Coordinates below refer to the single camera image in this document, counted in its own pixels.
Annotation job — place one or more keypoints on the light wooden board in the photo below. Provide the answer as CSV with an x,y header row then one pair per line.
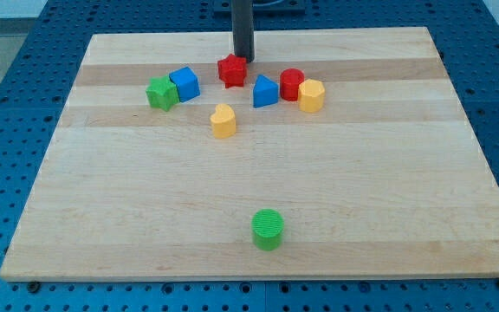
x,y
386,181

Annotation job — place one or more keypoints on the yellow octagon block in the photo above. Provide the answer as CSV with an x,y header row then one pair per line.
x,y
311,95

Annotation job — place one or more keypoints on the green star block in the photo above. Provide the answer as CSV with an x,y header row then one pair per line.
x,y
162,93

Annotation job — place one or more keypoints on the yellow heart block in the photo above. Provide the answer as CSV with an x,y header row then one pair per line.
x,y
223,121

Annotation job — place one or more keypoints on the blue cube block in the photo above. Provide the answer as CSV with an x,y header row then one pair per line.
x,y
186,82

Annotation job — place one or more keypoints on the blue triangle block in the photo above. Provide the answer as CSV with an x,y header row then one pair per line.
x,y
265,92

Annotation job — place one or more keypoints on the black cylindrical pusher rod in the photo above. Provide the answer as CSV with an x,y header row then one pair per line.
x,y
243,29

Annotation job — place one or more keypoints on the red star block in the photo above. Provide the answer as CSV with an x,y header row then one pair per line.
x,y
232,71

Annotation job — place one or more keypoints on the red cylinder block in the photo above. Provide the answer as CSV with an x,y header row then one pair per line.
x,y
290,80

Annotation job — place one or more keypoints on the green cylinder block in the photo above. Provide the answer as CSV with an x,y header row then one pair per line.
x,y
267,227

